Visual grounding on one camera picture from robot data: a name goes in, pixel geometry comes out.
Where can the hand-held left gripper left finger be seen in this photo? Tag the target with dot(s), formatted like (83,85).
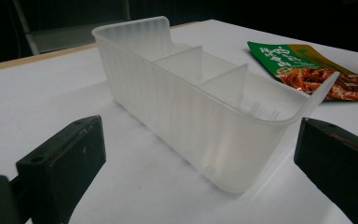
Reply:
(65,161)

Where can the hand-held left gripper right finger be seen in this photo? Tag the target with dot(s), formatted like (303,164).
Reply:
(338,161)

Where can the translucent plastic divided storage box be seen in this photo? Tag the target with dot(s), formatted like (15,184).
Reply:
(180,115)

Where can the green and red snack packet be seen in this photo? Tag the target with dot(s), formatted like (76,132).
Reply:
(307,70)

